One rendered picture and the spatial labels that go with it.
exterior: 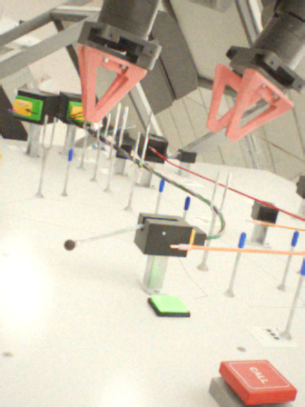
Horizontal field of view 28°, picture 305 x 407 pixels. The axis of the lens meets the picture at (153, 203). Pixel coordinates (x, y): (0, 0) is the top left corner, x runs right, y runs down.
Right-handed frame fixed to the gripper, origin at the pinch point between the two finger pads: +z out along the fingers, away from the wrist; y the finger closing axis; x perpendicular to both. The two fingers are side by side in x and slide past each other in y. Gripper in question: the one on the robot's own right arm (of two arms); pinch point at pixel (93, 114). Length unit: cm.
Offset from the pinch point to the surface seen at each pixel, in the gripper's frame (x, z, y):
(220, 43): -65, -25, 123
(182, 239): -14.9, 10.5, -2.1
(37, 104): -5, 7, 63
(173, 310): -14.3, 17.3, -7.7
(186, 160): -44, 9, 67
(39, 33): -100, -15, 768
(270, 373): -16.0, 14.2, -25.1
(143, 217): -10.3, 9.8, 0.3
